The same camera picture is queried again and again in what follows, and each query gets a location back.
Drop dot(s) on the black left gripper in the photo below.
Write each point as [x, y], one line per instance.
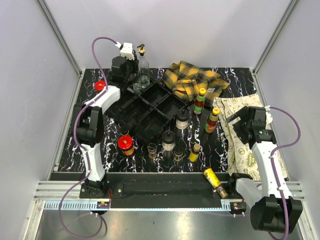
[134, 63]

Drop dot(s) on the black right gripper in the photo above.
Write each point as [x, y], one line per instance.
[240, 135]

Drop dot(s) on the clear oil bottle gold spout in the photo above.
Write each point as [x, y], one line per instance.
[144, 70]

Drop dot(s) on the yellow label bottle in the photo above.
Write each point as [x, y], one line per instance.
[194, 153]
[215, 182]

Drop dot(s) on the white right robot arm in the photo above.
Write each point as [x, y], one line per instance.
[272, 207]

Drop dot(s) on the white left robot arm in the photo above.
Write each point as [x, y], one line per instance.
[88, 122]

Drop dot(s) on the red lid jar back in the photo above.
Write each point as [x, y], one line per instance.
[99, 85]

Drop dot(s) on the red lid jar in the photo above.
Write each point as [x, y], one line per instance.
[125, 143]
[99, 85]

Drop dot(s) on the red sauce bottle front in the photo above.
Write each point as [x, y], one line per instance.
[212, 120]

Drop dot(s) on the red sauce bottle yellow cap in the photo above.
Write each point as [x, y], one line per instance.
[199, 102]

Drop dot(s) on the black compartment organizer tray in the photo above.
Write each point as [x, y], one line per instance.
[146, 114]

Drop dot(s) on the cream printed cloth bag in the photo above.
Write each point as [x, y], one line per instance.
[240, 158]

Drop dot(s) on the black top grinder back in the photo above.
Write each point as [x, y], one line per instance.
[182, 119]

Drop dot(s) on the black grinder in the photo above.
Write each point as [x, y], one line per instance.
[182, 119]
[168, 140]

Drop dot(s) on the yellow plaid cloth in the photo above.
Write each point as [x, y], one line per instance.
[185, 81]

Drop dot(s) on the red lid jar front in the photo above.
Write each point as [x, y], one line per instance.
[125, 143]

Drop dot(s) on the small glass jar right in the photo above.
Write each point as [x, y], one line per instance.
[178, 153]

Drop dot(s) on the small glass jar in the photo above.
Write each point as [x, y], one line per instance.
[152, 150]
[178, 153]

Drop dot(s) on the black top grinder front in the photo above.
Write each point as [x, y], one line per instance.
[168, 140]

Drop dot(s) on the small glass jar left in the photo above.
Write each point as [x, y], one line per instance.
[152, 150]

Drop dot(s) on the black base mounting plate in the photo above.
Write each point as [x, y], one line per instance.
[157, 191]

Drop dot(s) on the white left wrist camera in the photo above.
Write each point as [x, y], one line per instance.
[126, 50]

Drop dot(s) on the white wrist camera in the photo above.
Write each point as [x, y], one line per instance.
[126, 50]
[269, 117]

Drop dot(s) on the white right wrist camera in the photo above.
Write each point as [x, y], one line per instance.
[269, 117]

